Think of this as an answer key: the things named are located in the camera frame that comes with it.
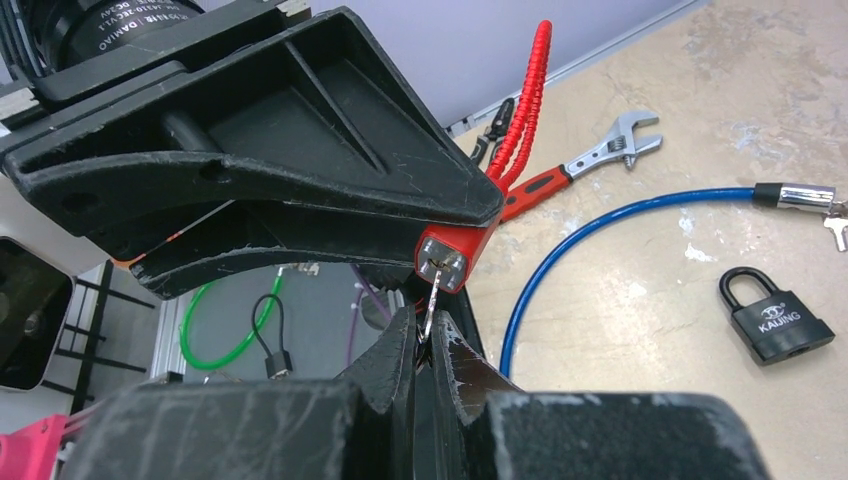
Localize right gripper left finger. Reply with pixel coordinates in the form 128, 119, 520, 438
62, 307, 418, 479

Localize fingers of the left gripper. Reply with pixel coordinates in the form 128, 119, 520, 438
1, 6, 502, 299

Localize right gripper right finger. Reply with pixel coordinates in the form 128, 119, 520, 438
430, 311, 770, 479

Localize key bunch with black fob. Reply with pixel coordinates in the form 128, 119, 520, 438
417, 260, 446, 345

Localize red cable seal lock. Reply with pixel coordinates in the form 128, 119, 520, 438
415, 19, 553, 295

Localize blue cable lock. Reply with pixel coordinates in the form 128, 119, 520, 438
498, 183, 847, 377

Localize small silver key set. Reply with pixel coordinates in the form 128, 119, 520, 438
823, 202, 847, 252

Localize black pliers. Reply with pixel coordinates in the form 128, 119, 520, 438
469, 97, 516, 166

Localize black padlock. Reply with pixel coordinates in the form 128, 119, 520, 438
718, 266, 836, 366

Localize black small cable lock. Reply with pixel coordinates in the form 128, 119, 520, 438
250, 293, 295, 381

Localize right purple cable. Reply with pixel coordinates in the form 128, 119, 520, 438
344, 264, 395, 366

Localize green wire loop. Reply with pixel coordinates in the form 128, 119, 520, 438
178, 264, 323, 372

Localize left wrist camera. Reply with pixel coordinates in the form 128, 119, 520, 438
1, 176, 107, 392

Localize red handled adjustable wrench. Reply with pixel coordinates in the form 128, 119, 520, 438
501, 110, 663, 223

